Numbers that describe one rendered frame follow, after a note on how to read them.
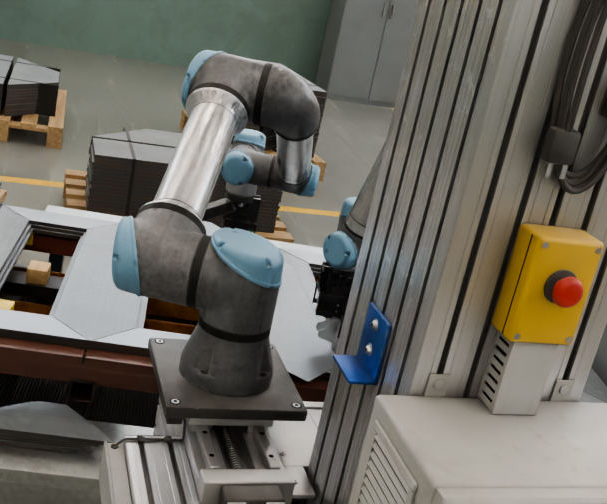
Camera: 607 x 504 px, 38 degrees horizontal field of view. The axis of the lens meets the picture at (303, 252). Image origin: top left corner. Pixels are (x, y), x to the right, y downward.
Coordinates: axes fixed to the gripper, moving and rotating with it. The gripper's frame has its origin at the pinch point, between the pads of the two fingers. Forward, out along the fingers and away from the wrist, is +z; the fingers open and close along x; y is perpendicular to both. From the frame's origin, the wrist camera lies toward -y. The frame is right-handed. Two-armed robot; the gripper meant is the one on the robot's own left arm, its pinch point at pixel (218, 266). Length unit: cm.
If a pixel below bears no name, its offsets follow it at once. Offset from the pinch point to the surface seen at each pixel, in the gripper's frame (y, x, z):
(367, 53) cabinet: 166, 780, 41
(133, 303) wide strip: -18.8, -16.2, 5.7
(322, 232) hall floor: 78, 309, 93
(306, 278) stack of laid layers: 25.2, 16.4, 6.1
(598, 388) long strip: 94, -26, 6
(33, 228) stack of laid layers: -50, 27, 8
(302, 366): 19.7, -35.8, 5.5
